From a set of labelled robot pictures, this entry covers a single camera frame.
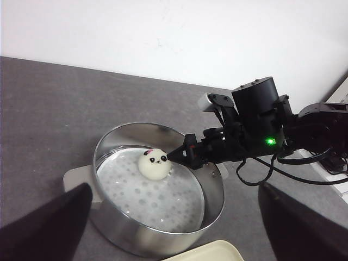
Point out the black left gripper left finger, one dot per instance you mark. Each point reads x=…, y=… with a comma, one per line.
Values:
x=51, y=232

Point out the cream panda bun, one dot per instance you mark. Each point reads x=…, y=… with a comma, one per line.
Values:
x=154, y=165

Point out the white box at edge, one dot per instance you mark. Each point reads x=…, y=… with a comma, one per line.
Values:
x=340, y=95

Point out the white power strip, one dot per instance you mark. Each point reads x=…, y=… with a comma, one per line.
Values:
x=340, y=189

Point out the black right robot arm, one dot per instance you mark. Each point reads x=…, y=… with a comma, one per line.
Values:
x=318, y=131

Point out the cream rectangular plastic tray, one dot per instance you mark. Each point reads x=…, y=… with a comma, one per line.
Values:
x=219, y=250

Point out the stainless steel steamer pot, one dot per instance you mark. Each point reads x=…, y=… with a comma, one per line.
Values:
x=148, y=218

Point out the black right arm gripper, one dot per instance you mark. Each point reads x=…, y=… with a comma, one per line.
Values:
x=252, y=128

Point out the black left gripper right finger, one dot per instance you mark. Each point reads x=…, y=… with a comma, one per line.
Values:
x=297, y=232

